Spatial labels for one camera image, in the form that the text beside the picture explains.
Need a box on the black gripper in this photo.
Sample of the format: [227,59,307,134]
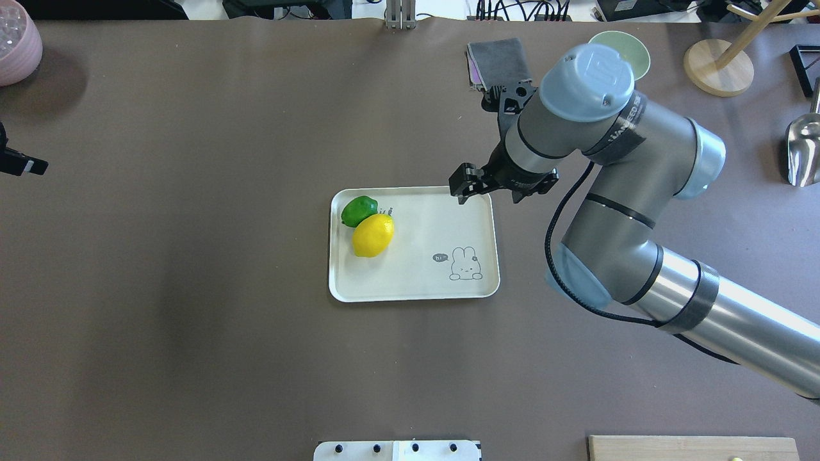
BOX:
[448,144,559,205]

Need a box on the yellow lemon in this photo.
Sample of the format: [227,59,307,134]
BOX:
[351,213,395,259]

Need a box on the green lime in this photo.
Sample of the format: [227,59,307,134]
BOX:
[341,195,379,228]

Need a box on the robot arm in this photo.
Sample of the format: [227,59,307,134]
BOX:
[449,44,819,403]

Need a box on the beige rabbit tray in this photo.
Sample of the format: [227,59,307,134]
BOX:
[328,186,500,302]

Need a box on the pink bowl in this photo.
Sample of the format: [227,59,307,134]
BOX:
[1,1,43,87]

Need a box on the grey folded cloth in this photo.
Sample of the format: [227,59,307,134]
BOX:
[466,38,532,90]

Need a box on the pale green bowl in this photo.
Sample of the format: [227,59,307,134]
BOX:
[588,30,652,81]

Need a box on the wooden mug tree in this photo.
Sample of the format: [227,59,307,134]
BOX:
[683,1,819,97]

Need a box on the wooden cutting board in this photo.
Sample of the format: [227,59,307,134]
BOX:
[587,435,800,460]

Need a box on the shiny metal scoop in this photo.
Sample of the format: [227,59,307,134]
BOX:
[787,78,819,187]

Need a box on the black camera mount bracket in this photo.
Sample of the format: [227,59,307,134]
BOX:
[481,81,537,139]

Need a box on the aluminium frame post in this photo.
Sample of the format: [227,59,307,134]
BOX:
[384,0,418,30]

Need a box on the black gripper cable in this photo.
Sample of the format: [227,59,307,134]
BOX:
[545,160,741,366]

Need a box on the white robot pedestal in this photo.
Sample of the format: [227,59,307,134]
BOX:
[313,439,482,460]

